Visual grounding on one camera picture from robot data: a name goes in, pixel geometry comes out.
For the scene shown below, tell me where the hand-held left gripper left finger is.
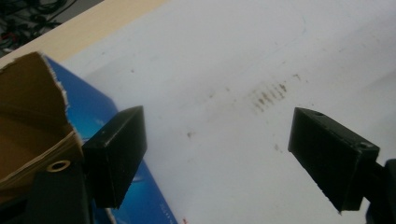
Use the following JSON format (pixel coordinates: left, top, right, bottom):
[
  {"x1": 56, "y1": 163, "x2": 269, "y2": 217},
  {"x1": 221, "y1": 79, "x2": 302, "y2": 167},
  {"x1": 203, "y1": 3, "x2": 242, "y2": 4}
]
[{"x1": 81, "y1": 105, "x2": 149, "y2": 210}]

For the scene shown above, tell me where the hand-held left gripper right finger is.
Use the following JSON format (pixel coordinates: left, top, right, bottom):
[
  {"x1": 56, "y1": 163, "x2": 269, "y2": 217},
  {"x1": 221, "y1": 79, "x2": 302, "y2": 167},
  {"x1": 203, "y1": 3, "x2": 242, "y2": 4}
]
[{"x1": 287, "y1": 106, "x2": 381, "y2": 215}]

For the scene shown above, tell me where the blue cardboard box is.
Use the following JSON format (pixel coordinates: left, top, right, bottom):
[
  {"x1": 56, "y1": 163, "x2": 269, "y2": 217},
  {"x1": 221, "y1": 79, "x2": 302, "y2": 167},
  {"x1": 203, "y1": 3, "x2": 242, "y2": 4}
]
[{"x1": 0, "y1": 50, "x2": 179, "y2": 224}]

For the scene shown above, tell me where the white paper sheet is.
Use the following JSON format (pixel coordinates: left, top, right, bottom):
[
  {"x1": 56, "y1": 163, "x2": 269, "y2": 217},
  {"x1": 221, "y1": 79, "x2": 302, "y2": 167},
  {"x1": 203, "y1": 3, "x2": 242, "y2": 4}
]
[{"x1": 60, "y1": 0, "x2": 396, "y2": 224}]

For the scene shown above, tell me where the tangle of floor cables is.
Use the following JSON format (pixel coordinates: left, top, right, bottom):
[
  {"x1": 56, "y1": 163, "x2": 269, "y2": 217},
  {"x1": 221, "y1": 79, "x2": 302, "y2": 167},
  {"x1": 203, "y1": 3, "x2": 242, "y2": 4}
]
[{"x1": 0, "y1": 0, "x2": 78, "y2": 59}]

